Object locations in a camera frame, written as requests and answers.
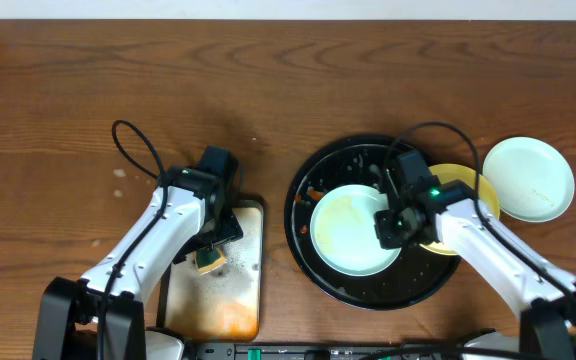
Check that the yellow plate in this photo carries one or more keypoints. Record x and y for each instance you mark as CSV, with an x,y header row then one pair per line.
x,y
450,172

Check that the black rectangular soapy tray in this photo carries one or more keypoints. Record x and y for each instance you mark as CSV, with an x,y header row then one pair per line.
x,y
223,304

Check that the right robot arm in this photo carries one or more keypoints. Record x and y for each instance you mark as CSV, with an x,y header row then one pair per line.
x,y
421,208

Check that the light blue plate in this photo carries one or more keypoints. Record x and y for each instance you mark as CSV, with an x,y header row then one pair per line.
x,y
343,233
533,181

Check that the black round tray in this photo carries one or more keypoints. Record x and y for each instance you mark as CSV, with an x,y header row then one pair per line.
x,y
415,275

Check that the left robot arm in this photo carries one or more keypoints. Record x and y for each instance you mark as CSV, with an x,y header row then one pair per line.
x,y
101,315

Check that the light blue plate bottom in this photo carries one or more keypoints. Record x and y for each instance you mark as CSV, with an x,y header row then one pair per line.
x,y
343,233

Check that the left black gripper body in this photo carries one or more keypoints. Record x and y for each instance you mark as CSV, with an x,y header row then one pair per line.
x,y
223,233

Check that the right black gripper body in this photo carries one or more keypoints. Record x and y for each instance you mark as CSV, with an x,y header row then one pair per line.
x,y
388,230

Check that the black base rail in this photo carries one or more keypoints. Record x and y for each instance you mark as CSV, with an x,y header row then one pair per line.
x,y
269,351

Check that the light blue plate top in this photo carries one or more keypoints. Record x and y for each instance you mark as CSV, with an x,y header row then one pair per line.
x,y
533,181

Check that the orange green sponge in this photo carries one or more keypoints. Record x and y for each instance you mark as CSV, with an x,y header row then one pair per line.
x,y
208,260

